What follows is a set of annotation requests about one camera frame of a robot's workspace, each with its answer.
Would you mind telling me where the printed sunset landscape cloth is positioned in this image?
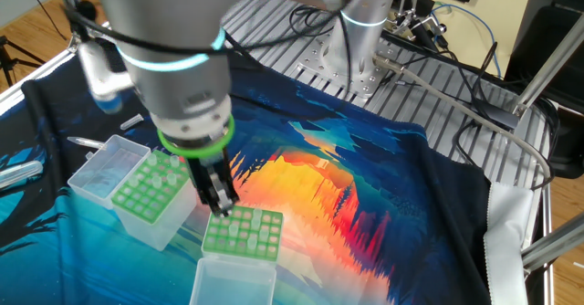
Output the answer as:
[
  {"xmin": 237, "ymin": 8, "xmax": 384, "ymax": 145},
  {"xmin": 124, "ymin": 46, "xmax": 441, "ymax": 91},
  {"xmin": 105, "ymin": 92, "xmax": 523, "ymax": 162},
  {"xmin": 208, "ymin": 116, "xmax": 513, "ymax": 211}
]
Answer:
[{"xmin": 0, "ymin": 24, "xmax": 535, "ymax": 305}]

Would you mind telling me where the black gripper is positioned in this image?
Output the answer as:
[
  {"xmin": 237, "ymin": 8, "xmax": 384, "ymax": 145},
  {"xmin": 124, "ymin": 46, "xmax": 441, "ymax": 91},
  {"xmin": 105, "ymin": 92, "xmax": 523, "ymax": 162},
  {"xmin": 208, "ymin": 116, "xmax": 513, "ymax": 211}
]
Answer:
[{"xmin": 185, "ymin": 150, "xmax": 239, "ymax": 218}]

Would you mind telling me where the green flange adapter ring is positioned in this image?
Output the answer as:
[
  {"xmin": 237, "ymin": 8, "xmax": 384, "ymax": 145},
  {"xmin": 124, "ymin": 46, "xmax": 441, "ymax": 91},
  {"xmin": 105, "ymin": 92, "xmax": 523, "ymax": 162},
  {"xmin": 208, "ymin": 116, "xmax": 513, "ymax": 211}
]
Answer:
[{"xmin": 157, "ymin": 115, "xmax": 236, "ymax": 160}]

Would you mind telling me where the clear box green tip rack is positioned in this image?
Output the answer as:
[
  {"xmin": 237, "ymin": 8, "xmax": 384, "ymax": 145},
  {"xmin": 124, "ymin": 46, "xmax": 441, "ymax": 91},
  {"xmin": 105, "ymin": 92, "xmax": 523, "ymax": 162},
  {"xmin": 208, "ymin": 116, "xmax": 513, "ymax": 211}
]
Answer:
[
  {"xmin": 67, "ymin": 134, "xmax": 198, "ymax": 252},
  {"xmin": 189, "ymin": 203, "xmax": 285, "ymax": 305}
]

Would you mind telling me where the thin black floor cable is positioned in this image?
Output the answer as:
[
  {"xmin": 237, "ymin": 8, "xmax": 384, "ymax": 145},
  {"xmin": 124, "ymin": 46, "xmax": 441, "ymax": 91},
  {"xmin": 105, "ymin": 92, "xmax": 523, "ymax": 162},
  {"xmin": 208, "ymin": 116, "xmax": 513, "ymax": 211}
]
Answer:
[{"xmin": 16, "ymin": 0, "xmax": 68, "ymax": 41}]

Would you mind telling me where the slim blue-capped conical tube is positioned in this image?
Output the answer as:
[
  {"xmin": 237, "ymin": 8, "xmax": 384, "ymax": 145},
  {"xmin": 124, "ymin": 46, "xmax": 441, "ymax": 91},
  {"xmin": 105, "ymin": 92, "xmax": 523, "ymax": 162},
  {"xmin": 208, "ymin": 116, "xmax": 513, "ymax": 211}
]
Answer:
[{"xmin": 67, "ymin": 135, "xmax": 109, "ymax": 151}]

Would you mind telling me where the black office chair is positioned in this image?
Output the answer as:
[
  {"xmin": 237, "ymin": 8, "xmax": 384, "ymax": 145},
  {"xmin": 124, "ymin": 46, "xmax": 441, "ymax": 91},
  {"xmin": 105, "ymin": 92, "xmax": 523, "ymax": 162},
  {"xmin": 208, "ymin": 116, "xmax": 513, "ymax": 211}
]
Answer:
[{"xmin": 504, "ymin": 0, "xmax": 584, "ymax": 114}]

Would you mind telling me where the black tripod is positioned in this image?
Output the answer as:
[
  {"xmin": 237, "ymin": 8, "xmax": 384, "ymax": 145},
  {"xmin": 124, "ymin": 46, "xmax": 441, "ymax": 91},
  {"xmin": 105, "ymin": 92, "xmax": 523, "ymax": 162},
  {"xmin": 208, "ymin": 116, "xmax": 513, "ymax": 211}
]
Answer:
[{"xmin": 0, "ymin": 35, "xmax": 47, "ymax": 89}]

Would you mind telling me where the black cable with adapter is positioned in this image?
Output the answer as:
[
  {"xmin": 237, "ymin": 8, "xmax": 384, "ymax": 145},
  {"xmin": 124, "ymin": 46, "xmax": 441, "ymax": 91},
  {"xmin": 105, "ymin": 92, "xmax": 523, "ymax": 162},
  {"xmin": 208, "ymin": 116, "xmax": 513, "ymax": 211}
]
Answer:
[{"xmin": 382, "ymin": 30, "xmax": 560, "ymax": 192}]

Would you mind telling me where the slanted aluminium frame post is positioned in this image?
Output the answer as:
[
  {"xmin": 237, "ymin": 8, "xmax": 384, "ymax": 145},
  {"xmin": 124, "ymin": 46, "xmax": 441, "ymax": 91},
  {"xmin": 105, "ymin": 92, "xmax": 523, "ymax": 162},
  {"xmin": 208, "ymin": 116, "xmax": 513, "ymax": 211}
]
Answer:
[{"xmin": 508, "ymin": 15, "xmax": 584, "ymax": 118}]

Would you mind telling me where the black camera cable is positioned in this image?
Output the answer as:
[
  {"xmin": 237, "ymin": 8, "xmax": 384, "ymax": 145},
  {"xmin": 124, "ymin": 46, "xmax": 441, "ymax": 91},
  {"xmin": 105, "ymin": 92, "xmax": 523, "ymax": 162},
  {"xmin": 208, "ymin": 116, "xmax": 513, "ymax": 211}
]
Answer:
[{"xmin": 63, "ymin": 0, "xmax": 370, "ymax": 58}]

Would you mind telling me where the silver metal clamp stand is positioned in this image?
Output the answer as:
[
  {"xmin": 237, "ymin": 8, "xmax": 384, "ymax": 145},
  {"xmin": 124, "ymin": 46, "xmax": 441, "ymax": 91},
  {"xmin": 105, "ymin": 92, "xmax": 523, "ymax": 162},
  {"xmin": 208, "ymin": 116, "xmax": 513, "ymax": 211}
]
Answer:
[{"xmin": 387, "ymin": 0, "xmax": 451, "ymax": 41}]

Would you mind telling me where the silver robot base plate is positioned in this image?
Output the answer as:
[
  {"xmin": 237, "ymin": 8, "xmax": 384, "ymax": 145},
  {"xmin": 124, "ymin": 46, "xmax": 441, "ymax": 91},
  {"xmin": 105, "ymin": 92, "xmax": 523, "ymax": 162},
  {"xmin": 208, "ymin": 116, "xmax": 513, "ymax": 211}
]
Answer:
[{"xmin": 296, "ymin": 35, "xmax": 402, "ymax": 99}]

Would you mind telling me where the aluminium frame beam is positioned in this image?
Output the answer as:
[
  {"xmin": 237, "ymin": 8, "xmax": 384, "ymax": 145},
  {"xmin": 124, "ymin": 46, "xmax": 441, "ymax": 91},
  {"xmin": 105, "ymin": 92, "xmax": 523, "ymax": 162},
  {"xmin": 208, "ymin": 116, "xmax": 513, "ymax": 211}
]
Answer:
[{"xmin": 521, "ymin": 212, "xmax": 584, "ymax": 272}]

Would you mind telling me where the blue cable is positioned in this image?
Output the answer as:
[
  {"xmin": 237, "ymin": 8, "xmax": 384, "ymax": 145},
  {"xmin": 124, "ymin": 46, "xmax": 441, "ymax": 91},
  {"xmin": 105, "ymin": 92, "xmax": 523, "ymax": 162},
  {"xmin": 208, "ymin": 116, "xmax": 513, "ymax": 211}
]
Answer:
[{"xmin": 431, "ymin": 2, "xmax": 503, "ymax": 79}]

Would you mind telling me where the grey cable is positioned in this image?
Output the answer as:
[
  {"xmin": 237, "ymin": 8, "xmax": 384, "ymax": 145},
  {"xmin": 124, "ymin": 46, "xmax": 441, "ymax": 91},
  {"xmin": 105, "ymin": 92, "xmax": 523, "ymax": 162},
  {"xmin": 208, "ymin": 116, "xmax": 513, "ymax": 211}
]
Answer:
[{"xmin": 372, "ymin": 53, "xmax": 554, "ymax": 183}]

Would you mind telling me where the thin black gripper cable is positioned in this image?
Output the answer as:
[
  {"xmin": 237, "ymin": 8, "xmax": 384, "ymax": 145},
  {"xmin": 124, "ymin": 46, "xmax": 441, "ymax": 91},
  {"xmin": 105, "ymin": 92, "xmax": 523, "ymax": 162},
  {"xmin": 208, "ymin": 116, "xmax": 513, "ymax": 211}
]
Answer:
[{"xmin": 288, "ymin": 3, "xmax": 355, "ymax": 110}]

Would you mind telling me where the wrist camera on silver bracket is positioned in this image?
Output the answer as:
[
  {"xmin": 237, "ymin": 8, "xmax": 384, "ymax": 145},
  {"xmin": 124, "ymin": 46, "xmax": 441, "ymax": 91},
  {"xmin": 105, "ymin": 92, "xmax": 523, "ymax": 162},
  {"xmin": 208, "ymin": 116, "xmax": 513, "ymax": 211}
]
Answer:
[{"xmin": 76, "ymin": 39, "xmax": 136, "ymax": 115}]

